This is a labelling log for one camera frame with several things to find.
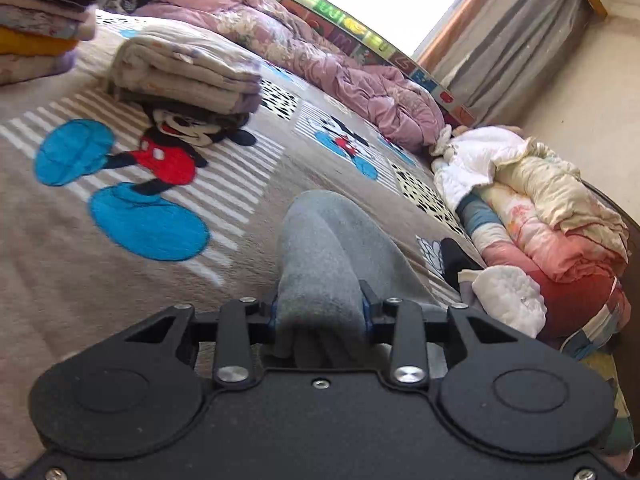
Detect grey fleece sweatpants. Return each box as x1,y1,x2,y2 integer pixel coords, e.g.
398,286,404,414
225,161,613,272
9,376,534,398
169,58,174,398
262,190,438,370

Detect black garment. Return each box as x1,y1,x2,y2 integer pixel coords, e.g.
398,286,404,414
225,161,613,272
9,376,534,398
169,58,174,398
440,238,483,292

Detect white quilted folded garment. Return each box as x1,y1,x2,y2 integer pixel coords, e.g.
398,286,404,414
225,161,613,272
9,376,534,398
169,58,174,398
458,266,547,338

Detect Mickey Mouse bed blanket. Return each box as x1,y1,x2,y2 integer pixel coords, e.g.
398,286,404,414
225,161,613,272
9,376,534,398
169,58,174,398
1,16,471,474

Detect cream floral duvet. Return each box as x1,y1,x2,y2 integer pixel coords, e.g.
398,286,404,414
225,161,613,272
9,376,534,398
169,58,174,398
495,138,629,261

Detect pink purple quilt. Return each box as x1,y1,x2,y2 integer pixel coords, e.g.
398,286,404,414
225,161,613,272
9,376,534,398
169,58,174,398
134,0,451,153

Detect folded white floral blanket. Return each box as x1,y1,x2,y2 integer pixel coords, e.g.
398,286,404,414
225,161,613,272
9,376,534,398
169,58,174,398
108,22,262,115

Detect colourful alphabet headboard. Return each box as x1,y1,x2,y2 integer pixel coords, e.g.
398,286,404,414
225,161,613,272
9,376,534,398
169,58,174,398
277,0,475,126

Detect grey curtain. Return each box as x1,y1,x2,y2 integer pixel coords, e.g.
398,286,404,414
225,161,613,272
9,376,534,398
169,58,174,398
431,0,592,126

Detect lilac floral folded garment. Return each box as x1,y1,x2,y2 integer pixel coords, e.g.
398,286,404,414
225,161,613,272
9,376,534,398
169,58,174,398
0,50,77,86

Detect yellow folded garment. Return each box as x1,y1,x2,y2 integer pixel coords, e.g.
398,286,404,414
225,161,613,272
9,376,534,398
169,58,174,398
0,27,79,56

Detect floral print folded garment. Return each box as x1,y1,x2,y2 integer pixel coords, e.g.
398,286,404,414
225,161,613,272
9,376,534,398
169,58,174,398
0,4,96,41

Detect pale pink folded garment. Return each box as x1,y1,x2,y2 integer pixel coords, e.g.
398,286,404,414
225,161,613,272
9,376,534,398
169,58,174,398
0,0,96,22

